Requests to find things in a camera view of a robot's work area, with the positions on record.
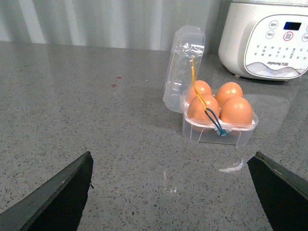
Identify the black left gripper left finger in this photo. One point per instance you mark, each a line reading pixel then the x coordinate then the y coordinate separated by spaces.
pixel 57 205

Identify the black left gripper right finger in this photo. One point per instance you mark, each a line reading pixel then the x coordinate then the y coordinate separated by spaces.
pixel 282 194

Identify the brown egg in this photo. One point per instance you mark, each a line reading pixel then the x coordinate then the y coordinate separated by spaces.
pixel 197 112
pixel 227 91
pixel 202 87
pixel 237 110

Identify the clear plastic egg box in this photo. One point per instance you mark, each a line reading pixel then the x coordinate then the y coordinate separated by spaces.
pixel 186 55

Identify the blue rubber band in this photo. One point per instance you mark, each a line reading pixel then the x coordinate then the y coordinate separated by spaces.
pixel 214 119

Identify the white Joyoung cooker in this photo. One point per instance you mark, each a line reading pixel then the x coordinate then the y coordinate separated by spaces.
pixel 266 39

